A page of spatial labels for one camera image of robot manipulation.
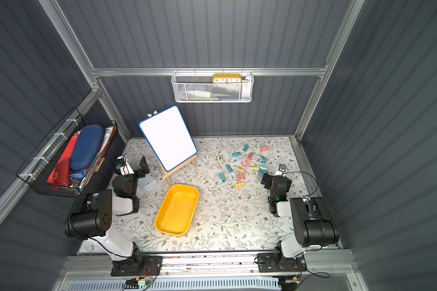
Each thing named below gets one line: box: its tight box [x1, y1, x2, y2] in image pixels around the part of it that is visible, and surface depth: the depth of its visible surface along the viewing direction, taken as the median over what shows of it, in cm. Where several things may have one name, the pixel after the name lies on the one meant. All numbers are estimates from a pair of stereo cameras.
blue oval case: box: [69, 124, 106, 179], surface depth 74 cm
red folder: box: [47, 129, 82, 191], surface depth 67 cm
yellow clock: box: [212, 73, 243, 84], surface depth 90 cm
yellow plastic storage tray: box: [154, 183, 200, 238], surface depth 90 cm
